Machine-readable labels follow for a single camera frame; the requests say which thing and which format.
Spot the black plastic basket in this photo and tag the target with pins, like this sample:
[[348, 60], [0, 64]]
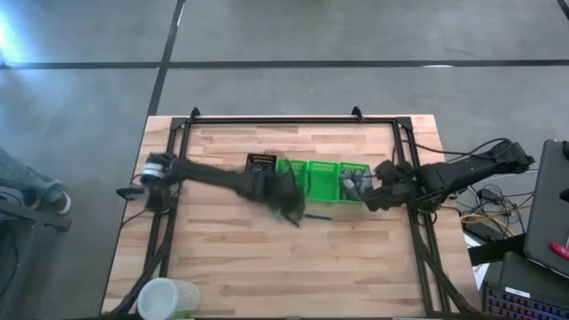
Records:
[[262, 158]]

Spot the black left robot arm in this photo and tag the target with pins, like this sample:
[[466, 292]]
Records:
[[213, 178]]

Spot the person's shoe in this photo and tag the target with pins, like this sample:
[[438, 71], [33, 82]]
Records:
[[63, 203]]

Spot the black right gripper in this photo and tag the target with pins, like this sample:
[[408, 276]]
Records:
[[393, 184]]

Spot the person's leg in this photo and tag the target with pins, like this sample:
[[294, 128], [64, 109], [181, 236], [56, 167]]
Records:
[[22, 180]]

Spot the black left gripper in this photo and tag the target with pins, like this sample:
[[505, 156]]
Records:
[[278, 191]]

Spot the grey laptop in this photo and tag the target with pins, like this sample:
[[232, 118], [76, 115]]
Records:
[[547, 209]]

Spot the backlit black keyboard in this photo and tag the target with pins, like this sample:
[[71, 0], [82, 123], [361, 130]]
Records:
[[511, 307]]

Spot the black chair base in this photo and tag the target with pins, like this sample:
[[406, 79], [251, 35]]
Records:
[[31, 218]]

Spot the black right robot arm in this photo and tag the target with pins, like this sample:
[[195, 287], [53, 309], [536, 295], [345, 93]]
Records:
[[467, 171]]

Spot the black metal rig frame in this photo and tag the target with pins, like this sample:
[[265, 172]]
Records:
[[289, 120]]

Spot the black flat bar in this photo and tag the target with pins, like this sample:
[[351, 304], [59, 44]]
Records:
[[498, 250]]

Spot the translucent white plastic cup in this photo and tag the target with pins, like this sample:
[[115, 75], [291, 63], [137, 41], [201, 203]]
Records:
[[164, 300]]

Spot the green plastic basket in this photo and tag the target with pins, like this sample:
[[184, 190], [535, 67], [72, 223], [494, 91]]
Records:
[[298, 166], [323, 182], [355, 164]]

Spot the black computer case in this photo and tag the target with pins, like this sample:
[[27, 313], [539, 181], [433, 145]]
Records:
[[524, 275]]

